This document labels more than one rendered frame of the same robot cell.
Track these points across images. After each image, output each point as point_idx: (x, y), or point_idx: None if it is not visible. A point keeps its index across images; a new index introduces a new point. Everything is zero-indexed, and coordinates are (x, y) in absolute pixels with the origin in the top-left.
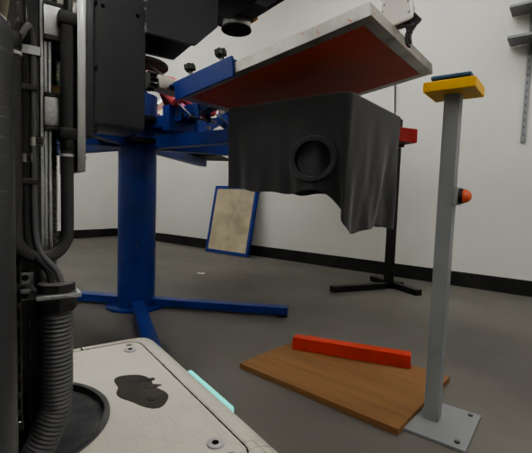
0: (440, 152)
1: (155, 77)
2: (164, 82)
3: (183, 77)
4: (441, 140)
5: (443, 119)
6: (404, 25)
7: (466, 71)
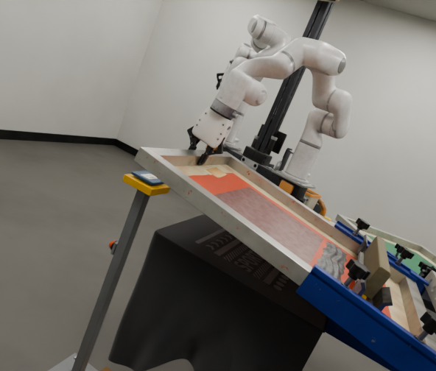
0: (138, 225)
1: (423, 270)
2: (428, 277)
3: (401, 262)
4: (141, 218)
5: (146, 204)
6: (199, 140)
7: (148, 171)
